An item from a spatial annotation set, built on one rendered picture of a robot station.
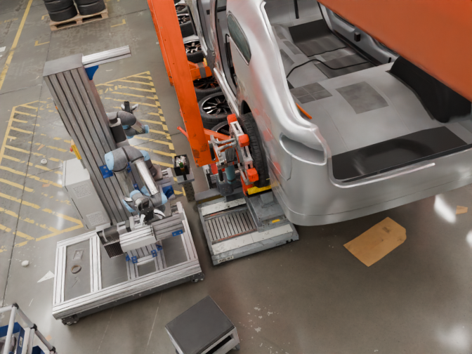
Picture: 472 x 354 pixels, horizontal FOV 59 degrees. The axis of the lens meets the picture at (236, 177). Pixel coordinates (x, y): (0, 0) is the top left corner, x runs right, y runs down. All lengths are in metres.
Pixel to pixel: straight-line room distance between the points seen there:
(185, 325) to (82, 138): 1.52
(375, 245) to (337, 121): 1.16
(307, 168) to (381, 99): 1.49
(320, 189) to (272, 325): 1.28
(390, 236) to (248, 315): 1.47
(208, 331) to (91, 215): 1.26
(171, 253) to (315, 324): 1.37
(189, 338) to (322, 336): 1.01
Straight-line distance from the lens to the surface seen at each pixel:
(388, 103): 3.90
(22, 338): 3.11
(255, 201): 4.10
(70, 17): 11.57
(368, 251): 3.92
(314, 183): 2.69
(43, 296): 4.39
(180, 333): 3.20
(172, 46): 3.57
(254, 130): 3.40
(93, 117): 3.03
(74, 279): 4.05
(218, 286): 3.78
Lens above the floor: 3.01
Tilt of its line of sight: 39 degrees down
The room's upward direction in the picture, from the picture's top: 11 degrees counter-clockwise
